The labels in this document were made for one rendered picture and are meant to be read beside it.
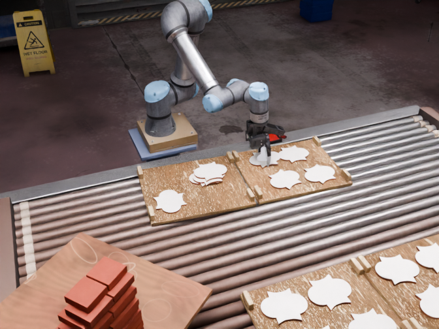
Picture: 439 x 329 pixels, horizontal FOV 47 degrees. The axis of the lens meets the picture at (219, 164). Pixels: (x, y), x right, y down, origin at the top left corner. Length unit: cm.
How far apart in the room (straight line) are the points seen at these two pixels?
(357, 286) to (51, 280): 95
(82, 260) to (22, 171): 239
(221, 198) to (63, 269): 68
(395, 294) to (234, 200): 68
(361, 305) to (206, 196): 72
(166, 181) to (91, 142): 214
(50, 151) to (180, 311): 284
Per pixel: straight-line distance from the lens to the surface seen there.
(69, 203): 205
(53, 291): 157
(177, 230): 186
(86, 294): 119
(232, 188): 201
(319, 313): 160
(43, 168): 395
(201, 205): 193
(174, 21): 205
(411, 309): 169
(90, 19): 657
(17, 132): 447
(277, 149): 226
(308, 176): 209
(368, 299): 167
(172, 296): 149
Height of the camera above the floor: 218
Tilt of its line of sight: 35 degrees down
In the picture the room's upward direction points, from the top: straight up
